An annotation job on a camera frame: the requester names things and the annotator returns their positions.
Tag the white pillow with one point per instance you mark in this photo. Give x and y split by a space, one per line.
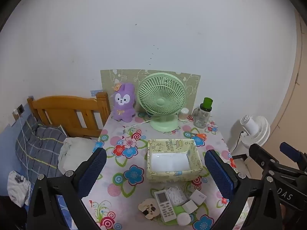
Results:
74 151

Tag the green desk fan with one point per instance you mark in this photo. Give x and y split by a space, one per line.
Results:
160 100

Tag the white crumpled cloth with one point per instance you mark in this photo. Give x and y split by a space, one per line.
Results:
18 186

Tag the clear floss pick box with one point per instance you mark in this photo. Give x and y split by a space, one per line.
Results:
176 194

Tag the glass mug jar green lid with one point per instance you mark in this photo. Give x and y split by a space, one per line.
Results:
201 117

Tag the purple plush toy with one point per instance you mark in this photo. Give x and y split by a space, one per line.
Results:
123 100

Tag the grey plaid pillow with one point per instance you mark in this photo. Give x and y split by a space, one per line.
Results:
40 146

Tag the white remote control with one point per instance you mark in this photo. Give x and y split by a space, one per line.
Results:
164 203

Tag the white charger block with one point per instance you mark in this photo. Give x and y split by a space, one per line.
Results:
197 197

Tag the pale blue wall padding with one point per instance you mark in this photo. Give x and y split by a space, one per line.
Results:
8 148

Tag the pale grey round case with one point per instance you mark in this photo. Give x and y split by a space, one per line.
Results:
183 218

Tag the clear cotton swab jar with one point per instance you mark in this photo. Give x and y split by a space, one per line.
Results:
183 115

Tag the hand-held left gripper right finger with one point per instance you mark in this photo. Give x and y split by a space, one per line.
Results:
219 172

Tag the floral tablecloth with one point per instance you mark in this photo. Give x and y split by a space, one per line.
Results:
124 153

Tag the blue printed bed sheet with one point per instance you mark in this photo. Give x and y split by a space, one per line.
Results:
64 210

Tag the wooden bed headboard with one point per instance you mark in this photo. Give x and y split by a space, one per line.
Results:
60 105

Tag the small white cube box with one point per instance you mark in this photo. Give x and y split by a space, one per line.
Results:
189 207

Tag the white floor fan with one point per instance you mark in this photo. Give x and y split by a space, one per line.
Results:
249 125

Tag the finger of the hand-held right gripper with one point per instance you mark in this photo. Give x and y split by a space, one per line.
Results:
260 154
291 152

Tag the green cartoon print wall panel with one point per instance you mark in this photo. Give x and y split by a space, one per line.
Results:
108 76

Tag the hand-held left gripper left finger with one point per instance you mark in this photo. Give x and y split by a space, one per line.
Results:
93 170

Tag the dark wall socket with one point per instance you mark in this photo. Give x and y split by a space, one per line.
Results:
21 108

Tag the blue wall sticker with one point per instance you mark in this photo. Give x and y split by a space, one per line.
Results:
96 92

